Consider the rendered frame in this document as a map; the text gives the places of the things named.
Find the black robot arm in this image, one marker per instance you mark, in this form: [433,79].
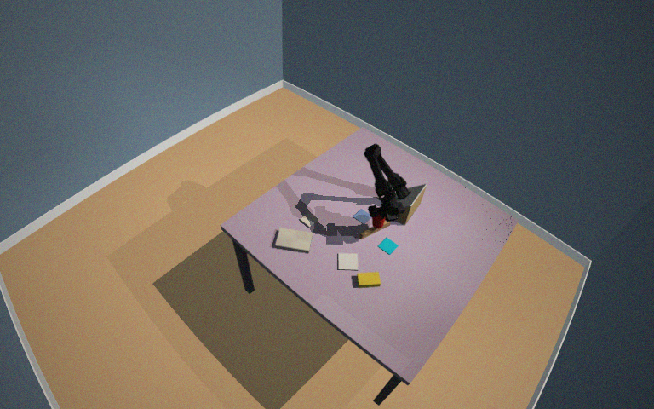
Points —
[390,187]

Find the brown flat bar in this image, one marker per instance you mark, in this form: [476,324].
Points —
[373,230]

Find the white square tile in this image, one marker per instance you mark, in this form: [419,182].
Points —
[348,261]

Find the red cup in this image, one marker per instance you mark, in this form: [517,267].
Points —
[377,221]

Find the small beige flat square tile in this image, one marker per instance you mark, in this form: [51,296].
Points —
[309,219]

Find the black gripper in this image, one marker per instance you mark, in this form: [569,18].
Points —
[374,211]

